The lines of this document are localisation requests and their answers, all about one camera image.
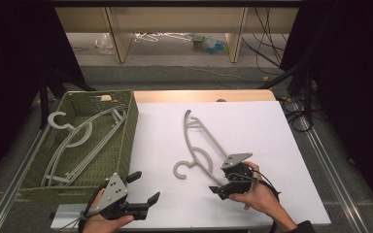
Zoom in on aluminium rail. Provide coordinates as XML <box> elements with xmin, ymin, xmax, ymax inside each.
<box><xmin>0</xmin><ymin>125</ymin><xmax>51</xmax><ymax>233</ymax></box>
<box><xmin>299</xmin><ymin>116</ymin><xmax>370</xmax><ymax>233</ymax></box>

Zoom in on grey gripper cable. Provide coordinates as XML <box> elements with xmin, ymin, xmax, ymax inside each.
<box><xmin>57</xmin><ymin>210</ymin><xmax>90</xmax><ymax>231</ymax></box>

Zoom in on white hangers on floor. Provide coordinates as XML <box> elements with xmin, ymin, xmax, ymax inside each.
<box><xmin>133</xmin><ymin>31</ymin><xmax>193</xmax><ymax>44</ymax></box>

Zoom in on black floor cable bundle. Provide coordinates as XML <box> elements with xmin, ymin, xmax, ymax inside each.
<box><xmin>278</xmin><ymin>95</ymin><xmax>319</xmax><ymax>133</ymax></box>

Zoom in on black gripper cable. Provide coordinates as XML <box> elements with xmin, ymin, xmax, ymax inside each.
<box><xmin>236</xmin><ymin>168</ymin><xmax>283</xmax><ymax>233</ymax></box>

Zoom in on grey plastic clothes hanger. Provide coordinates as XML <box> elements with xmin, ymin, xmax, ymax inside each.
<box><xmin>173</xmin><ymin>109</ymin><xmax>241</xmax><ymax>189</ymax></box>
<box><xmin>41</xmin><ymin>104</ymin><xmax>129</xmax><ymax>188</ymax></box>

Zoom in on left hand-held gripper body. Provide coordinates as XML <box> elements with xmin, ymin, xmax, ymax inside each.
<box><xmin>85</xmin><ymin>173</ymin><xmax>150</xmax><ymax>221</ymax></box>

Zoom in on black curtain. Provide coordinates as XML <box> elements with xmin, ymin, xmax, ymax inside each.
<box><xmin>280</xmin><ymin>0</ymin><xmax>373</xmax><ymax>212</ymax></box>
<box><xmin>0</xmin><ymin>0</ymin><xmax>86</xmax><ymax>192</ymax></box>

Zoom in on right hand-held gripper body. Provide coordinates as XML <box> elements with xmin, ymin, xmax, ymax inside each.
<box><xmin>220</xmin><ymin>152</ymin><xmax>257</xmax><ymax>196</ymax></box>

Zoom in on green woven basket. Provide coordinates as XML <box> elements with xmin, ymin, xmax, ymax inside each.
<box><xmin>17</xmin><ymin>89</ymin><xmax>140</xmax><ymax>206</ymax></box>

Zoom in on hanging black cables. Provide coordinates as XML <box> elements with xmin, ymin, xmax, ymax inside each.
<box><xmin>241</xmin><ymin>7</ymin><xmax>289</xmax><ymax>67</ymax></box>

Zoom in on thin white floor cable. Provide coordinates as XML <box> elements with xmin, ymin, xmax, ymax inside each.
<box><xmin>154</xmin><ymin>64</ymin><xmax>263</xmax><ymax>83</ymax></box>

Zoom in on black metal stand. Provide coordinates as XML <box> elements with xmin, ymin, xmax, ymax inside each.
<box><xmin>38</xmin><ymin>67</ymin><xmax>96</xmax><ymax>130</ymax></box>
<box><xmin>256</xmin><ymin>57</ymin><xmax>315</xmax><ymax>127</ymax></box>

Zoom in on white table mat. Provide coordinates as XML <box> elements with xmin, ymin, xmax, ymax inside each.
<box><xmin>50</xmin><ymin>100</ymin><xmax>332</xmax><ymax>231</ymax></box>

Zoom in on clear plastic bag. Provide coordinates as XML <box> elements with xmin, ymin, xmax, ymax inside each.
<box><xmin>94</xmin><ymin>32</ymin><xmax>115</xmax><ymax>55</ymax></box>

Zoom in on person's left hand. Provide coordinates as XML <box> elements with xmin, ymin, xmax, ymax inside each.
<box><xmin>81</xmin><ymin>187</ymin><xmax>135</xmax><ymax>233</ymax></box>

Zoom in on colourful toy pile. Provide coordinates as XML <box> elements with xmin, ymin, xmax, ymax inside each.
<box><xmin>191</xmin><ymin>33</ymin><xmax>230</xmax><ymax>55</ymax></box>

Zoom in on beige wooden desk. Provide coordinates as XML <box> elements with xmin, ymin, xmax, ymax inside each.
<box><xmin>53</xmin><ymin>6</ymin><xmax>300</xmax><ymax>64</ymax></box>

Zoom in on person's right hand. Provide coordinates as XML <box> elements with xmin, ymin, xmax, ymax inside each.
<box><xmin>227</xmin><ymin>160</ymin><xmax>297</xmax><ymax>231</ymax></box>

